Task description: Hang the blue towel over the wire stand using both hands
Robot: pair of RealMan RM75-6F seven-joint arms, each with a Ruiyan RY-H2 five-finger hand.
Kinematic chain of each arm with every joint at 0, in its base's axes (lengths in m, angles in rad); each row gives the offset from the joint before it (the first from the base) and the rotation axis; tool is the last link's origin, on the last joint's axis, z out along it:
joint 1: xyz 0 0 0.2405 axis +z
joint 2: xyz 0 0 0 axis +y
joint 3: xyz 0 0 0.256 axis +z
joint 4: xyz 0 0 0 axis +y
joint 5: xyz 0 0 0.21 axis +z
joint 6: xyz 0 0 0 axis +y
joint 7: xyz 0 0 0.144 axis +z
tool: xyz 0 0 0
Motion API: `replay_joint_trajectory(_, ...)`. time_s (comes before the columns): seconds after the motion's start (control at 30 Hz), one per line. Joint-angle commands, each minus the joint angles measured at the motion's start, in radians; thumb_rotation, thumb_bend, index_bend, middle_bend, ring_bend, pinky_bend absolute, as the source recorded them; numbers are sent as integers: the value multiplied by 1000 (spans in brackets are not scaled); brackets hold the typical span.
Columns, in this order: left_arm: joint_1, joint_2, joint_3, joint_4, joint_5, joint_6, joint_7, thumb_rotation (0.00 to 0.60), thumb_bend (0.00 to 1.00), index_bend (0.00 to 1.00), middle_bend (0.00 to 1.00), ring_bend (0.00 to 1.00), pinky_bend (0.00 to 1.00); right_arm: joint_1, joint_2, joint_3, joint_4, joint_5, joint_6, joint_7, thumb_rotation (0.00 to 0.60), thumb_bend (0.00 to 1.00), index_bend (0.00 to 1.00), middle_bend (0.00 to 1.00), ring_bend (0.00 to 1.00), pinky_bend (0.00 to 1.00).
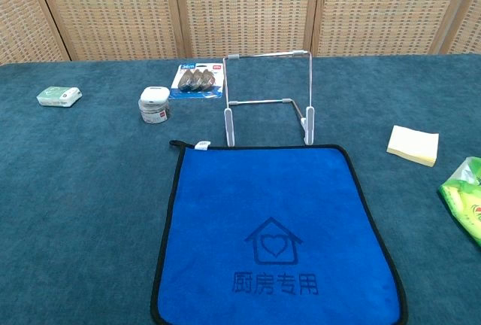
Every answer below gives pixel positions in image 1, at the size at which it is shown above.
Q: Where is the blue kitchen towel black trim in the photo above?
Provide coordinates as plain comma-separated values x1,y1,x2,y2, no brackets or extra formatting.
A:
150,139,410,325

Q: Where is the blue tape roll pack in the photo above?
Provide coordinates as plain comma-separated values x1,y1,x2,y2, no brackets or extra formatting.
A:
168,62,225,101

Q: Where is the white round tape jar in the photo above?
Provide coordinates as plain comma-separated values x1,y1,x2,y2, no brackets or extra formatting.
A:
138,85,171,125

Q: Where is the woven wooden folding screen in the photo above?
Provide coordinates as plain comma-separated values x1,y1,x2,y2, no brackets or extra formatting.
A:
0,0,481,65

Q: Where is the yellow sticky note pad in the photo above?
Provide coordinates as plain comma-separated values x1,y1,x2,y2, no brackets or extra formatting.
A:
386,125,440,169

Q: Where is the small green white box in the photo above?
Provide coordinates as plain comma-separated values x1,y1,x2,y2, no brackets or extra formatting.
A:
36,86,83,108

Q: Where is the green plastic bag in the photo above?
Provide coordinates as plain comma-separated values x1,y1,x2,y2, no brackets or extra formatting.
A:
437,156,481,248

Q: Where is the white metal rack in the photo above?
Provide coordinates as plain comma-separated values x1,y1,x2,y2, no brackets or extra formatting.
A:
222,49,316,147

